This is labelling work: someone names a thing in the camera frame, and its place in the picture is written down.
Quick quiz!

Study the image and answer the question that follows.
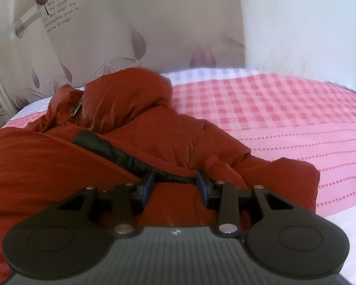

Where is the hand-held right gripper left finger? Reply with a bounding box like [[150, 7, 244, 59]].
[[58, 171, 156, 238]]

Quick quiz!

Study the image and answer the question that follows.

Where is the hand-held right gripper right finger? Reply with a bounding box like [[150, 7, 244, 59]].
[[195, 170, 298, 239]]

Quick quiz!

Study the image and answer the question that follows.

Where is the red puffer jacket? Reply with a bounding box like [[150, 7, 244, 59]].
[[0, 67, 321, 285]]

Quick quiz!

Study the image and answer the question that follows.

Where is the pink checked bed sheet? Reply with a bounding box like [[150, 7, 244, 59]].
[[0, 66, 356, 276]]

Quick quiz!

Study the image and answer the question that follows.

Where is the leaf print curtain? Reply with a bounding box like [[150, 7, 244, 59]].
[[0, 0, 246, 127]]

